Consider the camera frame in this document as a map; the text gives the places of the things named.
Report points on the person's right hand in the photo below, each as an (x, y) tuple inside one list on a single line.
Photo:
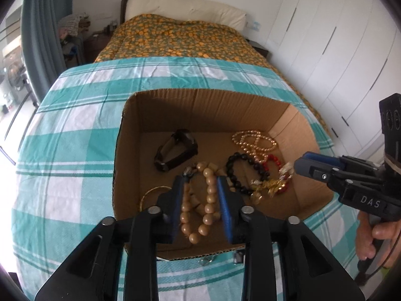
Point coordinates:
[(387, 232)]

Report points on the gold pendant jewelry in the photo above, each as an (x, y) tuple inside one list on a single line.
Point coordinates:
[(266, 186)]

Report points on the dark wooden nightstand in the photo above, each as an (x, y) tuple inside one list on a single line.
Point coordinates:
[(259, 47), (95, 45)]

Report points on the pile of clothes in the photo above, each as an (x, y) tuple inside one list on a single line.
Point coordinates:
[(73, 25)]

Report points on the white pillow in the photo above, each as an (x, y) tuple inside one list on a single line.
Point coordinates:
[(188, 8)]

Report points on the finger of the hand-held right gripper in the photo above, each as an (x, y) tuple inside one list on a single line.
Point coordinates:
[(322, 157), (313, 171)]

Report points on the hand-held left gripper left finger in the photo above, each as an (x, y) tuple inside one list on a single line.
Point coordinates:
[(177, 207)]

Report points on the blue curtain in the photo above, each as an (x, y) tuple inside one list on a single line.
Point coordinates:
[(47, 31)]

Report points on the white wardrobe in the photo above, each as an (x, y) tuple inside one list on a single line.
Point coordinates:
[(338, 53)]

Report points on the wall socket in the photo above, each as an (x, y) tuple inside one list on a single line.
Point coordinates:
[(253, 26)]

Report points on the cardboard box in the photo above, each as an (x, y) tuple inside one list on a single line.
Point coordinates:
[(213, 116)]

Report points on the gold bangle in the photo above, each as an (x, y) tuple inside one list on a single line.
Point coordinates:
[(150, 192)]

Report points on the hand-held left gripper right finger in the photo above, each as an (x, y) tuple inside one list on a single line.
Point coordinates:
[(225, 207)]

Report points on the teal plaid bed sheet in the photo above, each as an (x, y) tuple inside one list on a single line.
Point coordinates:
[(69, 150)]

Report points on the bed with orange blanket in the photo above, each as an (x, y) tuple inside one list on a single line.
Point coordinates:
[(188, 37)]

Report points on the black wrist watch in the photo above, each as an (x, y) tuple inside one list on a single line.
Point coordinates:
[(184, 145)]

